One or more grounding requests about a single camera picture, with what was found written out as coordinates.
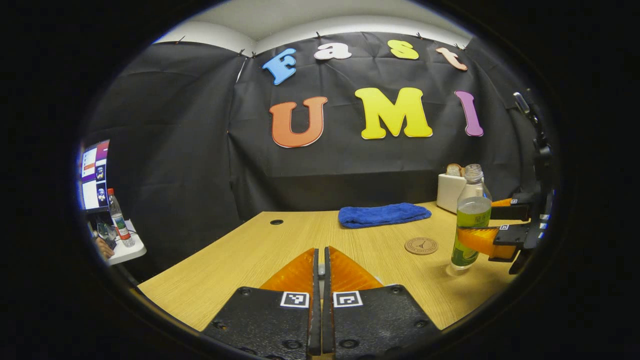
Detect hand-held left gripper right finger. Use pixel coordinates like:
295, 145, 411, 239
321, 246, 443, 360

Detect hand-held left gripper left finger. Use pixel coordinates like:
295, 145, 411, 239
200, 247, 322, 358

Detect green label water bottle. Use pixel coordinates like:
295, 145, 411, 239
446, 164, 493, 277

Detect round cork coaster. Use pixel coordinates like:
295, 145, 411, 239
404, 237, 439, 256

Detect red cap plastic bottle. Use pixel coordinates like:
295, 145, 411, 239
107, 188, 136, 248

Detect white toaster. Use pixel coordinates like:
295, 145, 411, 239
436, 172, 468, 214

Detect blue towel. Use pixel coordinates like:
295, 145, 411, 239
338, 202, 432, 230

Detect white side table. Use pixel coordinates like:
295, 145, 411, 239
97, 220, 147, 266

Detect computer monitor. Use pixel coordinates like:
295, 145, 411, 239
79, 140, 111, 213

